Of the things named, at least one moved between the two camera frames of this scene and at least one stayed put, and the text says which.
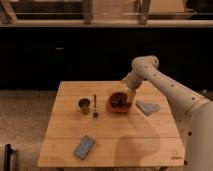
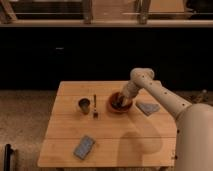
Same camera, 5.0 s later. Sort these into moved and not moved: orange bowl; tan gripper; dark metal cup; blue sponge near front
Moved: tan gripper
Not moved: blue sponge near front; dark metal cup; orange bowl
